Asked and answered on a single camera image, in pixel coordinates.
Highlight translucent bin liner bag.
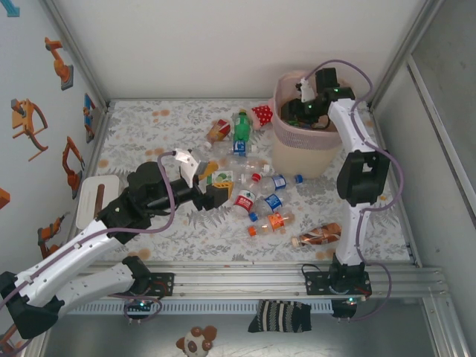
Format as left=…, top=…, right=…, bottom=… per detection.
left=272, top=71, right=356, bottom=152

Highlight clear bottle orange label orange cap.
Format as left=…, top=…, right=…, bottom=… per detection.
left=247, top=210, right=297, bottom=238

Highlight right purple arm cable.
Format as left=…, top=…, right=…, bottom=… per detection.
left=303, top=59, right=405, bottom=323

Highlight black white striped sock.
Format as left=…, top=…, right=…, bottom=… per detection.
left=247, top=299, right=312, bottom=334

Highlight clear bottle red label red cap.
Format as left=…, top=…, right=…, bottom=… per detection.
left=232, top=172, right=263, bottom=218

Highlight blue orange wall decoration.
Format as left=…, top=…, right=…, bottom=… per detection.
left=82, top=92, right=98, bottom=144

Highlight clear bottle blue label white cap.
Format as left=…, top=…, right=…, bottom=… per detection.
left=213, top=139, right=257, bottom=157

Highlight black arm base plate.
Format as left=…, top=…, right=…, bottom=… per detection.
left=304, top=271, right=373, bottom=298
left=106, top=272, right=176, bottom=298

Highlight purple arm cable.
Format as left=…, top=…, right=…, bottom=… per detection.
left=303, top=59, right=405, bottom=323
left=0, top=150, right=179, bottom=354

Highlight clear unlabelled bottle white cap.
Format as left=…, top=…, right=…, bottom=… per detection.
left=222, top=155, right=272, bottom=176

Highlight floral tablecloth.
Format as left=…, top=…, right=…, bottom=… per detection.
left=72, top=98, right=414, bottom=263

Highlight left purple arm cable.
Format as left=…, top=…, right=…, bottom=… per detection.
left=0, top=150, right=179, bottom=354

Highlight tea bottle orange red label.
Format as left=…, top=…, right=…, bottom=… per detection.
left=203, top=118, right=231, bottom=149

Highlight white slotted cable duct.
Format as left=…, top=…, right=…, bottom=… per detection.
left=50, top=299, right=334, bottom=315

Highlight orange claw wall decoration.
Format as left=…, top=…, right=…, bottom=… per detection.
left=10, top=98, right=49, bottom=163

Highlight aluminium frame rails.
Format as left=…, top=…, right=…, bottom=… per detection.
left=36, top=260, right=449, bottom=298

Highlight pink laundry basket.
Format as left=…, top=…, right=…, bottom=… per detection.
left=272, top=71, right=356, bottom=179

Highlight white tissue box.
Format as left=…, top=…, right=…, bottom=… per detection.
left=76, top=174, right=120, bottom=230

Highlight clear bottle lime label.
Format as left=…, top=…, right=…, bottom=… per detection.
left=210, top=170, right=249, bottom=187

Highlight brown white plush toy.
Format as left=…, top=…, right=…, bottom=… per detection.
left=175, top=325, right=219, bottom=357

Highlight brown label bottle white cap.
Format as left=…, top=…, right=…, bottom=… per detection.
left=291, top=222, right=343, bottom=248

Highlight pink plush toy polka dots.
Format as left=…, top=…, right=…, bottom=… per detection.
left=251, top=98, right=276, bottom=130

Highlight clear bottle Pepsi label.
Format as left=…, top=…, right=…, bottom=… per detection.
left=248, top=192, right=286, bottom=223

